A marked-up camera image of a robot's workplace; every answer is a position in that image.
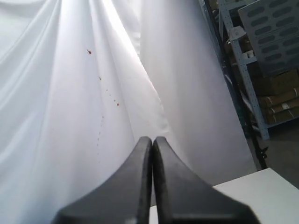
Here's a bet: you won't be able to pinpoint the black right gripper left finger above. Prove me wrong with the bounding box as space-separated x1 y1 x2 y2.
53 137 152 224

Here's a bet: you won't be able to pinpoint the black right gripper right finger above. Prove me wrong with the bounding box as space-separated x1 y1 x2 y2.
152 137 257 224

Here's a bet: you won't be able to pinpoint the dark metal stand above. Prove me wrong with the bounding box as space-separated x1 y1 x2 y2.
242 102 268 168

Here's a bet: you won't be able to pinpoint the white backdrop cloth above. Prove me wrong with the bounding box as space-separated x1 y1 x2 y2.
0 0 256 223

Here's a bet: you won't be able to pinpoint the cardboard boxes on shelf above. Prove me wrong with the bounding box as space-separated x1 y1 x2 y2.
224 42 299 124

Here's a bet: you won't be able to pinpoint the grey perforated panel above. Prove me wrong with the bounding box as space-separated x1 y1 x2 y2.
238 0 299 77

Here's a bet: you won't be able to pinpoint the grey metal shelving rack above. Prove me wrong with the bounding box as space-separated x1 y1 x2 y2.
218 0 298 140

